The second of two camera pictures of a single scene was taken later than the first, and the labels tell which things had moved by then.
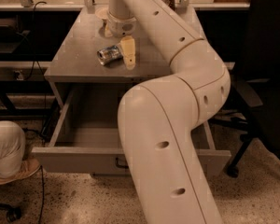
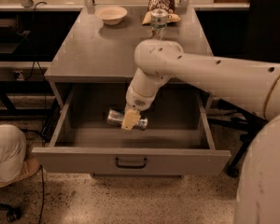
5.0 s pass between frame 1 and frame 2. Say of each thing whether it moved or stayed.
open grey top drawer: stayed
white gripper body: moved
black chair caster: stayed
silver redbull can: moved
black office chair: stayed
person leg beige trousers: stayed
